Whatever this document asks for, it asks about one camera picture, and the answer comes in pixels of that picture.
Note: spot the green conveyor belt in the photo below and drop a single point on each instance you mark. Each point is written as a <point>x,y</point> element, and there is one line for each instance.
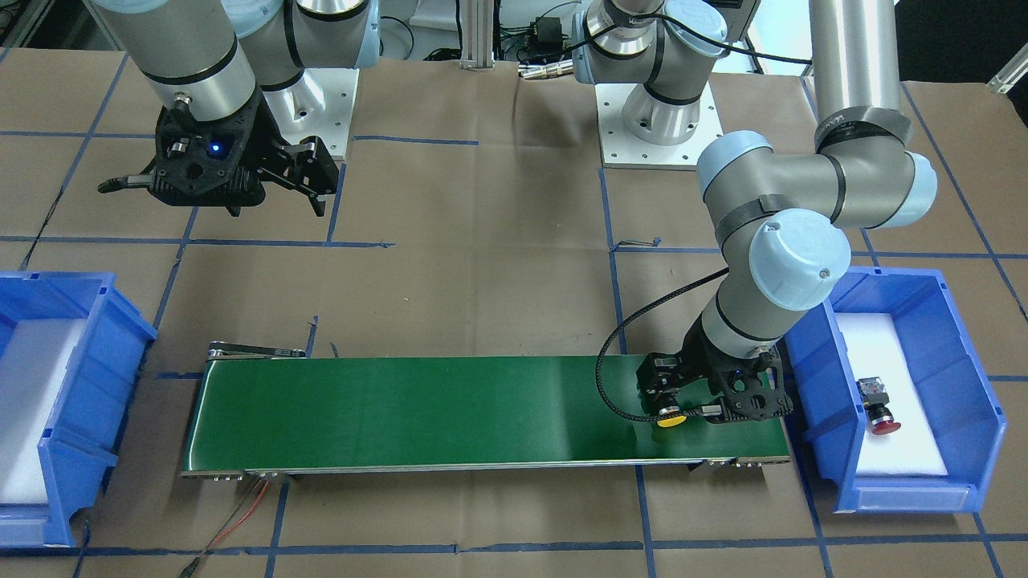
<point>265,415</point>

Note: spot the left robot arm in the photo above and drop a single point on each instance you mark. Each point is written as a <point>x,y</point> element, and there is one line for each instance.
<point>780,219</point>

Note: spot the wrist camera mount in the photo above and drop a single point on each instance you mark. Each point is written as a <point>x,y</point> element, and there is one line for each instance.
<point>206,163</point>
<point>747,389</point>

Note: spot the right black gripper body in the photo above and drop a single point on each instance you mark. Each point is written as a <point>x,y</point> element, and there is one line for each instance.
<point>267,147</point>

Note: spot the red push button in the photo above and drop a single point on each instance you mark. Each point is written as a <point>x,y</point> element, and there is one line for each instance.
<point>875,398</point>

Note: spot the blue storage bin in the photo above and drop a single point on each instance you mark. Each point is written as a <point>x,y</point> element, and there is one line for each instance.
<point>963,412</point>
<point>80,442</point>

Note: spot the black power adapter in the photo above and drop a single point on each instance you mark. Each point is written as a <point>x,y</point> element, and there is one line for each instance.
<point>546,33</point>

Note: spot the aluminium frame post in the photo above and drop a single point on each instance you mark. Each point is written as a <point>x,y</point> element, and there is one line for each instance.
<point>477,27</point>

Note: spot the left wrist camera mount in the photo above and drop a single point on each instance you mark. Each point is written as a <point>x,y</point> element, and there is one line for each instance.
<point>747,389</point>

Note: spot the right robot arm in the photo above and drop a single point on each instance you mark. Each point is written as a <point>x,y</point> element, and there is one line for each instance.
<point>231,76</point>

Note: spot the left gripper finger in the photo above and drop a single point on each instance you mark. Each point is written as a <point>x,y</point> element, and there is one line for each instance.
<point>654,401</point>

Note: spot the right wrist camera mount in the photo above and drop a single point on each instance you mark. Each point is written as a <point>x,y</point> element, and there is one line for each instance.
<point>206,163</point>

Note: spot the yellow push button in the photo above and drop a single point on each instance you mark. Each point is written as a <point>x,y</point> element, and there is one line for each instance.
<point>669,414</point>

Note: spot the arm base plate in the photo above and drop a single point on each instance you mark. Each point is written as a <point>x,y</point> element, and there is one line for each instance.
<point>638,132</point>
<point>320,104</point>

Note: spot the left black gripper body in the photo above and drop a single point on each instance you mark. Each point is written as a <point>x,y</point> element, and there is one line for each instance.
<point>692,359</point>

